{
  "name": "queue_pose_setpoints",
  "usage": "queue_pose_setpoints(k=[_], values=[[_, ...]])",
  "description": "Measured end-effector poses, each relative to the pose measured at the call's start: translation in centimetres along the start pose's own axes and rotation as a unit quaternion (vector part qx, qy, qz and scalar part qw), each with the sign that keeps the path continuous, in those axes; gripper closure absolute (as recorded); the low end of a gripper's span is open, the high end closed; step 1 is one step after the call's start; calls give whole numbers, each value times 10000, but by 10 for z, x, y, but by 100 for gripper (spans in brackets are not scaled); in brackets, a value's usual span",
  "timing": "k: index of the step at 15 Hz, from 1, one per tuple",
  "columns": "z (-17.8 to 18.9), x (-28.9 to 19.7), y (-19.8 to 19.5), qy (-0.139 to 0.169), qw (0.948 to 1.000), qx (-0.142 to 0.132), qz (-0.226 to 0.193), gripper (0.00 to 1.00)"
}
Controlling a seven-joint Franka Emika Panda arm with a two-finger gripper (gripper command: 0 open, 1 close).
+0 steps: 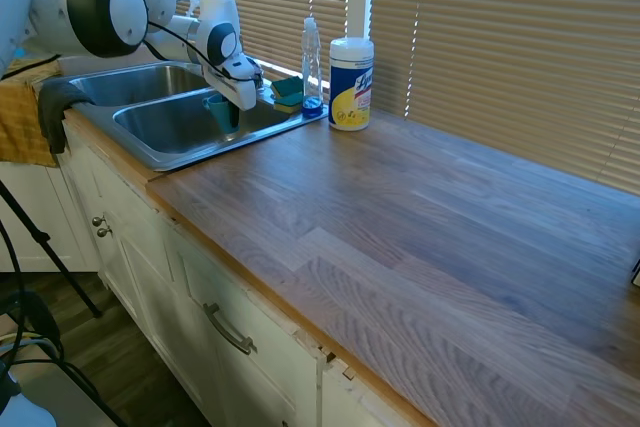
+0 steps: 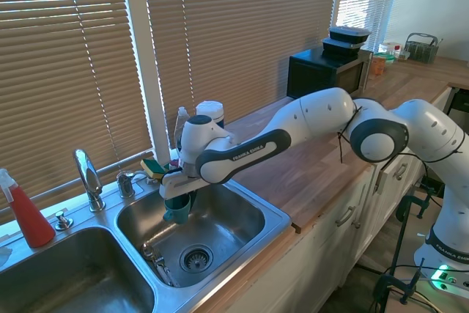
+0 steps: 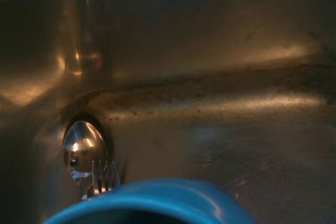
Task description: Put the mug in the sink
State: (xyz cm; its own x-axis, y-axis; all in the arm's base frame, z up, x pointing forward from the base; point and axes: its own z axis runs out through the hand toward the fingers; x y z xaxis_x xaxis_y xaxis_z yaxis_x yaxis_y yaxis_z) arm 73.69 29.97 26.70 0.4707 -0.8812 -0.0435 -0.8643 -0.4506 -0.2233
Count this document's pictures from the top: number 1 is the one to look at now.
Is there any clear dish soap bottle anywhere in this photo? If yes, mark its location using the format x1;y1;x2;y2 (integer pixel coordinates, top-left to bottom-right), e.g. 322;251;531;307
300;16;325;121

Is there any green scrub sponge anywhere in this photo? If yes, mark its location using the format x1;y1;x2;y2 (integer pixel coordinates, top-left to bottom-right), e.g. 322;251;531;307
270;76;305;99

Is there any yellow patterned towel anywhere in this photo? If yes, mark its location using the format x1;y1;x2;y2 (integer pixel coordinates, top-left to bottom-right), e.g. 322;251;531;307
0;57;63;169

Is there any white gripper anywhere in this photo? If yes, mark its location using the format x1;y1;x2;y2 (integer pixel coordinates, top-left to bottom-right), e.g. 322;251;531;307
201;53;260;129

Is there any dark grey cloth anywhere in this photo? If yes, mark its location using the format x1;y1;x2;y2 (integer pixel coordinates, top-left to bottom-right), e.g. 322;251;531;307
38;77;95;156

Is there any white kitchen cabinet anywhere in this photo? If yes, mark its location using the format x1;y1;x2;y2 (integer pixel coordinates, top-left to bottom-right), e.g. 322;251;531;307
58;119;401;427

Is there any stainless steel double sink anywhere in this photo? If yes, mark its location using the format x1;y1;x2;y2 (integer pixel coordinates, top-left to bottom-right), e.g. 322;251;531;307
63;60;330;173

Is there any metal bar drawer handle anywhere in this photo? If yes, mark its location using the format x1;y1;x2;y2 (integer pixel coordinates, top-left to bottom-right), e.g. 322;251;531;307
202;302;258;356

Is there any teal ceramic mug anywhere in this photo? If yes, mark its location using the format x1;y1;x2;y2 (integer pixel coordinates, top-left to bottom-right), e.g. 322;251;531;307
201;93;241;134

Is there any wide beige window blind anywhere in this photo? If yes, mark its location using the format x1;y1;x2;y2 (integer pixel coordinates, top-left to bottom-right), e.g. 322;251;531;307
371;0;640;197

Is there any yellow and green sponge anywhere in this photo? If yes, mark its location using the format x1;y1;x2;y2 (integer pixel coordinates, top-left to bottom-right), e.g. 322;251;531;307
272;93;305;117

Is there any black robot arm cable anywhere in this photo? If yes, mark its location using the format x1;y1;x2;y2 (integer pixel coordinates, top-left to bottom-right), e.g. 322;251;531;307
143;5;236;79

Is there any Lysol wipes canister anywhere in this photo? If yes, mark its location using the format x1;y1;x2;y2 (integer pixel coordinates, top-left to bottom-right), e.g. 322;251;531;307
327;36;376;133

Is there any black camera tripod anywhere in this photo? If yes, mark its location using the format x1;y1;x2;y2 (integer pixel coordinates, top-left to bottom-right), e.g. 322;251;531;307
0;178;104;319

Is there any wrist-mounted black camera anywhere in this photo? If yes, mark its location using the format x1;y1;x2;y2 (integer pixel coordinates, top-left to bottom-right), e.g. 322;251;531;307
246;58;265;94

